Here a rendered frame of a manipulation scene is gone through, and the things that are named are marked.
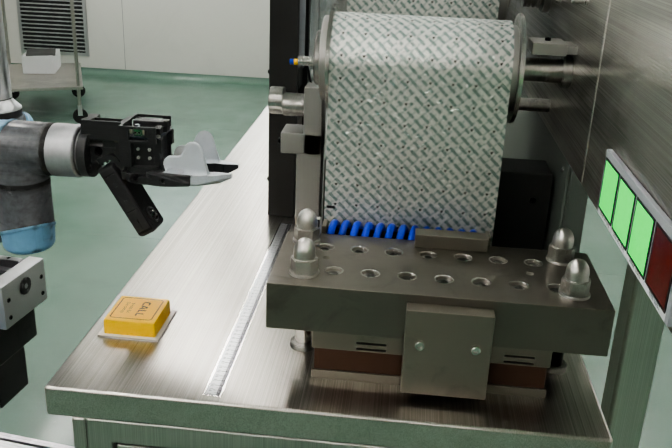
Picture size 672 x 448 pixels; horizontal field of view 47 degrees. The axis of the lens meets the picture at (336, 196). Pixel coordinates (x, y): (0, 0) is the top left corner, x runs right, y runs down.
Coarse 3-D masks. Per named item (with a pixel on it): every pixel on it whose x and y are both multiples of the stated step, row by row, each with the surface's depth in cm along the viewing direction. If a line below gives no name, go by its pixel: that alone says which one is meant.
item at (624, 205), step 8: (624, 184) 73; (624, 192) 73; (624, 200) 72; (632, 200) 70; (616, 208) 75; (624, 208) 72; (616, 216) 75; (624, 216) 72; (616, 224) 75; (624, 224) 72; (616, 232) 74; (624, 232) 72; (624, 240) 72
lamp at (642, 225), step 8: (640, 208) 68; (640, 216) 67; (648, 216) 65; (640, 224) 67; (648, 224) 65; (632, 232) 69; (640, 232) 67; (648, 232) 65; (632, 240) 69; (640, 240) 67; (648, 240) 65; (632, 248) 69; (640, 248) 67; (632, 256) 69; (640, 256) 67; (640, 264) 66
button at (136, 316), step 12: (120, 300) 107; (132, 300) 107; (144, 300) 107; (156, 300) 107; (168, 300) 108; (120, 312) 104; (132, 312) 104; (144, 312) 104; (156, 312) 104; (168, 312) 108; (108, 324) 102; (120, 324) 102; (132, 324) 102; (144, 324) 102; (156, 324) 102; (144, 336) 102
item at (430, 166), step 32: (352, 128) 103; (384, 128) 103; (416, 128) 102; (448, 128) 102; (480, 128) 102; (352, 160) 105; (384, 160) 104; (416, 160) 104; (448, 160) 103; (480, 160) 103; (352, 192) 106; (384, 192) 106; (416, 192) 106; (448, 192) 105; (480, 192) 105; (352, 224) 108; (384, 224) 108; (416, 224) 107; (448, 224) 107; (480, 224) 106
